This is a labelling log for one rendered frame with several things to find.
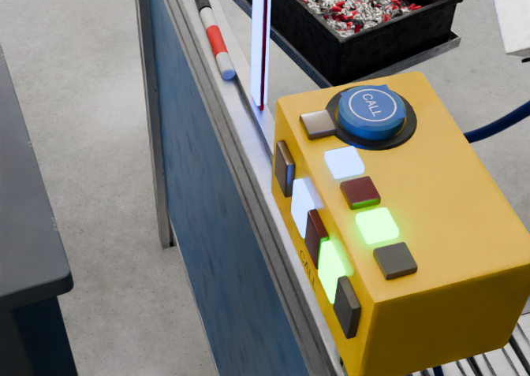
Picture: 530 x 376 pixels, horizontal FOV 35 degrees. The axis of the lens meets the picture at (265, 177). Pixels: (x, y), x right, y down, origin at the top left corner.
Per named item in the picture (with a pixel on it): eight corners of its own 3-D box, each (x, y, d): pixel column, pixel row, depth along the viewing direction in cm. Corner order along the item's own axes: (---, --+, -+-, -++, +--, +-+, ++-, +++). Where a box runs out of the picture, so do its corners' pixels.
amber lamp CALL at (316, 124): (337, 135, 50) (337, 128, 49) (307, 141, 49) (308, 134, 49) (326, 115, 51) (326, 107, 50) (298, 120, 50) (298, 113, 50)
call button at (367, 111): (413, 139, 50) (418, 118, 49) (350, 153, 49) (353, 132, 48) (386, 96, 53) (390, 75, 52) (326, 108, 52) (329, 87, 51)
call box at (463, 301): (503, 361, 52) (551, 256, 44) (350, 404, 49) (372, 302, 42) (398, 176, 62) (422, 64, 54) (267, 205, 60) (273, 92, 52)
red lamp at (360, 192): (381, 205, 46) (382, 197, 46) (350, 211, 46) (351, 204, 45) (368, 181, 47) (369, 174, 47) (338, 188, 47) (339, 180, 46)
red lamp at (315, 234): (325, 269, 49) (330, 236, 46) (315, 271, 49) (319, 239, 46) (312, 240, 50) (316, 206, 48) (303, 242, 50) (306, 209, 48)
